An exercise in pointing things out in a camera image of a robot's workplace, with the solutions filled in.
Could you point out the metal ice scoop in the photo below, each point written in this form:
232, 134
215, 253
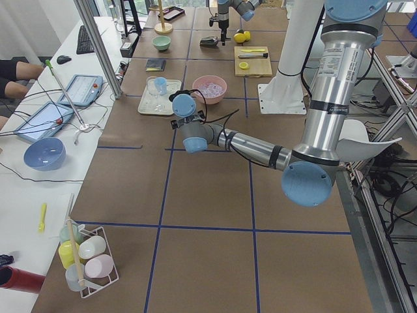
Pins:
209, 42

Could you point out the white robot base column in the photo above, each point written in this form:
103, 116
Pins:
284, 94

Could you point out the clear ice cubes pile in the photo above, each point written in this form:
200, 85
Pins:
211, 90

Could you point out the light blue cup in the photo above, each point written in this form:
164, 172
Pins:
160, 84

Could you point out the white cup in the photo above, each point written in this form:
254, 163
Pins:
92, 247

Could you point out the green cup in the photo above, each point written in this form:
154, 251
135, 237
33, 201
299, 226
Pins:
64, 234

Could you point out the pink cup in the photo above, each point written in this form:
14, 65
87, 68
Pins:
99, 266

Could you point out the yellow cup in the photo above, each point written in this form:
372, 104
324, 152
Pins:
66, 254

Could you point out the grey blue cup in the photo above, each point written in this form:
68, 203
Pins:
72, 278

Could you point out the yellow lemon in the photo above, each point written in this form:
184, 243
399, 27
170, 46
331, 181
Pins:
247, 35
239, 38

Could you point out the pink bowl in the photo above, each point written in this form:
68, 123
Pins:
208, 78

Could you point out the yellow plastic knife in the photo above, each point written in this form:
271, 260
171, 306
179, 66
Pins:
252, 50

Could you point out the clear wine glass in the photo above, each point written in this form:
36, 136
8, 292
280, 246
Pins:
155, 97

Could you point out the wooden cutting board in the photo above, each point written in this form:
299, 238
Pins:
258, 67

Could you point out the white serving tray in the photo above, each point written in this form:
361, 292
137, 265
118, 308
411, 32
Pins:
145, 106

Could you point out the wooden mug tree stand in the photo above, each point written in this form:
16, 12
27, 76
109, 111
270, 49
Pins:
162, 27

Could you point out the green ceramic bowl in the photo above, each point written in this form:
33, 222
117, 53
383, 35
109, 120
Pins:
161, 43

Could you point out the dark grey cloth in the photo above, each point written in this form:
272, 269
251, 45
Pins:
155, 65

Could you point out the small black box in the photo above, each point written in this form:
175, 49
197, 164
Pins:
128, 45

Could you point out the silver rod green tip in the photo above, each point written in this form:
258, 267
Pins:
83, 125

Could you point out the far teach pendant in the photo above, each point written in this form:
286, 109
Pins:
84, 89

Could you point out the teach pendant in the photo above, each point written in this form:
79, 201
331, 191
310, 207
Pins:
45, 122
84, 89

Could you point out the black keyboard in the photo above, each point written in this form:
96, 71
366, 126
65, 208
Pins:
84, 44

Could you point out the near teach pendant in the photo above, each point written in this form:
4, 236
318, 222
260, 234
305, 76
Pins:
45, 122

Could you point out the black computer mouse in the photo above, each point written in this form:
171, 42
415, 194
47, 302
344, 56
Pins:
62, 59

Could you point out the white plastic chair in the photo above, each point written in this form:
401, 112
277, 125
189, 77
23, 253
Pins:
354, 144

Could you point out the blue bowl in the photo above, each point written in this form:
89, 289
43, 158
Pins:
46, 154

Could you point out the yellow plastic spoon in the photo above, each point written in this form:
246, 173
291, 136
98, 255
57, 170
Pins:
41, 224

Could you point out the person at desk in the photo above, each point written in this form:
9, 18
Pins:
14, 71

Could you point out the red cylinder can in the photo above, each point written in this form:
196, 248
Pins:
20, 280

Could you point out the metal handled tool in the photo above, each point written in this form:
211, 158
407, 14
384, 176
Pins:
252, 55

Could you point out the aluminium frame post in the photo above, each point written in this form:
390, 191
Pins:
87, 18

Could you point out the white wire cup rack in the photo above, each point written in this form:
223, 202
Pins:
93, 285

